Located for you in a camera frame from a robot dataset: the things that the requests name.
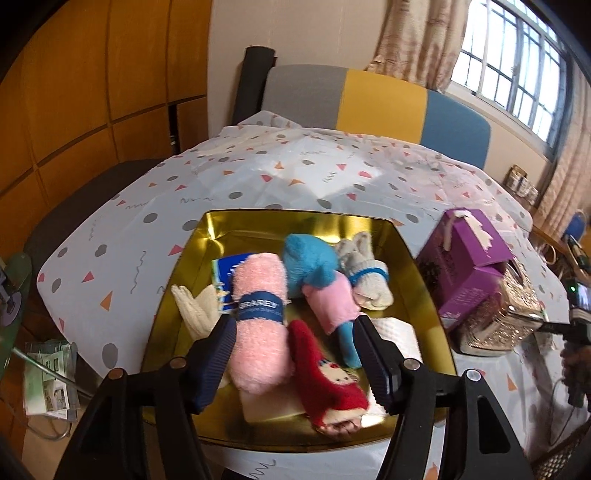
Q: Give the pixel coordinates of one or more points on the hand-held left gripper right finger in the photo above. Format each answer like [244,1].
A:
[375,364]

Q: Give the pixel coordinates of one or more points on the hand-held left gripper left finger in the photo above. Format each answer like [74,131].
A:
[214,364]

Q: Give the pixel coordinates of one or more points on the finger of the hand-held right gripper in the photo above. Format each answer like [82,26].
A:
[554,327]

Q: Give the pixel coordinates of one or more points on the red sock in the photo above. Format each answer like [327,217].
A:
[323,383]

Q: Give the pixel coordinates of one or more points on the beige sock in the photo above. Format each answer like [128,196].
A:
[198,309]

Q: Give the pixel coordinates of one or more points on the grey sock with blue band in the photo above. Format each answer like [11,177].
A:
[369,286]

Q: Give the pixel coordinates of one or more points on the blue tissue pack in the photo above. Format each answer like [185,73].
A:
[226,272]

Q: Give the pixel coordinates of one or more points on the blue and pink fuzzy sock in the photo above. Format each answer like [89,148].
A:
[309,258]

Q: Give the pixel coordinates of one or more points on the gold tin box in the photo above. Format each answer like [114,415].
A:
[258,235]

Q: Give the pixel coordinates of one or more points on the person's right hand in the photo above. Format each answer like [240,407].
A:
[572,367]

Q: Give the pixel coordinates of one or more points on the ornate gold tissue box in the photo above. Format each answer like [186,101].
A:
[503,323]

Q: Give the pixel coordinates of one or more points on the black device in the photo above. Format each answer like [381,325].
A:
[579,251]

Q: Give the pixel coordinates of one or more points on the wooden desk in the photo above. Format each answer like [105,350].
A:
[549,241]

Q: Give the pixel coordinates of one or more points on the blue chair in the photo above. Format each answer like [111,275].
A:
[575,228]

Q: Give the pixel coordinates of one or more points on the purple carton box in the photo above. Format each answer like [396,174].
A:
[461,267]

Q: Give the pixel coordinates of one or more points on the beige patterned curtain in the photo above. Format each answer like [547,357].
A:
[568,184]
[415,41]

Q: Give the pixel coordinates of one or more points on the rattan chair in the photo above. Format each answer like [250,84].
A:
[568,461]

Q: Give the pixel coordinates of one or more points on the stack of papers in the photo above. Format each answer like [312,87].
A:
[46,383]

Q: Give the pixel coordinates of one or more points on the patterned plastic tablecloth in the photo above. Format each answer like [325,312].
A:
[277,175]

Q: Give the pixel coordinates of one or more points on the dark grey mattress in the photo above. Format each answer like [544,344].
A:
[83,207]

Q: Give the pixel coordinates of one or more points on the green glass side table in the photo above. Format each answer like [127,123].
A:
[14,286]

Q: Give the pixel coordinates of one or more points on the barred window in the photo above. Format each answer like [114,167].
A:
[508,69]

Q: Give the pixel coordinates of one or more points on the wooden wardrobe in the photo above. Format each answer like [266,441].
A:
[92,92]

